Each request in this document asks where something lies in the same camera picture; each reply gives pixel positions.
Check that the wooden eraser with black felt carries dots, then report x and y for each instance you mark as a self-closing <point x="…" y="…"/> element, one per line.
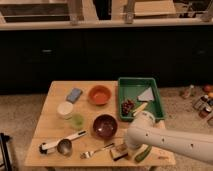
<point x="119" y="152"/>

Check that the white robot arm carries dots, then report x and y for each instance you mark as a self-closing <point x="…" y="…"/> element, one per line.
<point x="142" y="130"/>

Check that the orange bowl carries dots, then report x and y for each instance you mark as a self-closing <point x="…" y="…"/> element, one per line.
<point x="99" y="95"/>

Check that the purple bowl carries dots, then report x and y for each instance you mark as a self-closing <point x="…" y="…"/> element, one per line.
<point x="105" y="126"/>

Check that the dark grapes bunch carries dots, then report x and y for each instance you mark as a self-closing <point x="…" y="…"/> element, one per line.
<point x="127" y="106"/>

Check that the blue sponge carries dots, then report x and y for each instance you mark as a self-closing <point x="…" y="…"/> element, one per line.
<point x="74" y="95"/>

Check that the yellow corn cob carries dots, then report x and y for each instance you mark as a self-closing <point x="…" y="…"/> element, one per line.
<point x="140" y="108"/>

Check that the green translucent cup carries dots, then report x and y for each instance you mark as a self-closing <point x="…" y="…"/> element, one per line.
<point x="77" y="122"/>

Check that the wooden table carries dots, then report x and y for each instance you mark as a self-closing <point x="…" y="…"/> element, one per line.
<point x="52" y="127"/>

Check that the silver fork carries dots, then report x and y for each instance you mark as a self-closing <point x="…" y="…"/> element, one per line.
<point x="89" y="154"/>

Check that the green cucumber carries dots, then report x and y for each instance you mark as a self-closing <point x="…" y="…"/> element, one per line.
<point x="141" y="156"/>

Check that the dark cabinet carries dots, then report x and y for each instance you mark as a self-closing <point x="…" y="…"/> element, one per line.
<point x="30" y="60"/>

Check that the bottles on floor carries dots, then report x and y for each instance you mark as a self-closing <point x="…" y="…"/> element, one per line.
<point x="203" y="105"/>

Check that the black object at floor left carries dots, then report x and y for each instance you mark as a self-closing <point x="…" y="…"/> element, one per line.
<point x="6" y="161"/>

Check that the white handled measuring scoop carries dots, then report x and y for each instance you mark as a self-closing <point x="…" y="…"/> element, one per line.
<point x="63" y="145"/>

